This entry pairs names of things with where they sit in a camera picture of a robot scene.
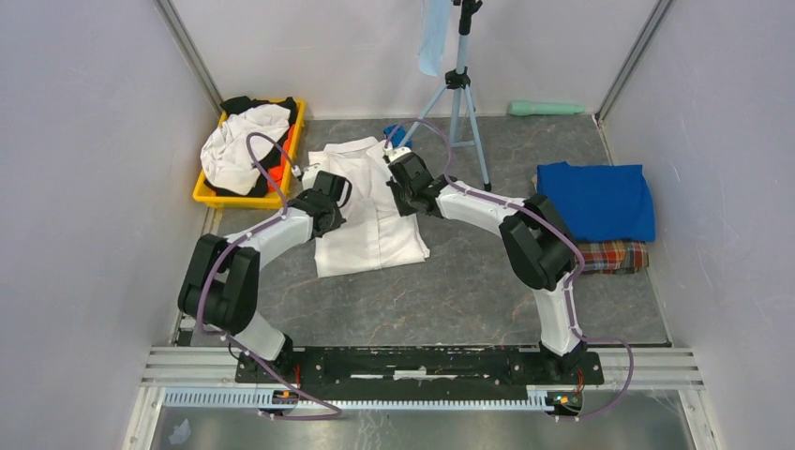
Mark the blue printed t-shirt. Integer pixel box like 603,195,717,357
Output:
536,161,656,242

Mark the purple cable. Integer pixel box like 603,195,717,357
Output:
383,117,636,424
195,131,344,422

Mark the mint green cylinder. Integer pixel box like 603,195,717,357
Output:
507,100,585,116

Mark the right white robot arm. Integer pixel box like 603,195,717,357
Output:
383,147,587,383

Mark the small blue object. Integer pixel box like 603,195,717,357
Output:
383,125,406,147

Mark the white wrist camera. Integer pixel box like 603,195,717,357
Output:
291,164,322,187
383,146,413,165

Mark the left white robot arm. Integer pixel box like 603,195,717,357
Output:
177,171,353,383

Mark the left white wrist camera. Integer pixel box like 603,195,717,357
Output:
291,164,322,187

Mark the orange garment in tray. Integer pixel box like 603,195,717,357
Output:
263,125,297,194

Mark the folded plaid shirt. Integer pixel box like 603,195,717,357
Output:
577,240,650,275

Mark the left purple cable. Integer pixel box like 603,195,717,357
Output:
195,131,344,422

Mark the black garment in tray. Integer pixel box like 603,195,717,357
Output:
204,95,299,199

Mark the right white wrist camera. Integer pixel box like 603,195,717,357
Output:
383,146,413,165

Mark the light blue music stand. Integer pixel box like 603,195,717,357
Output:
398,0,492,192

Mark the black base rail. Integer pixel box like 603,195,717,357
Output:
272,345,605,402

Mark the white long-sleeve shirt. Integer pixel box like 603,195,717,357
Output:
308,137,430,278

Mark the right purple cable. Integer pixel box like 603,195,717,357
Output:
383,117,636,424

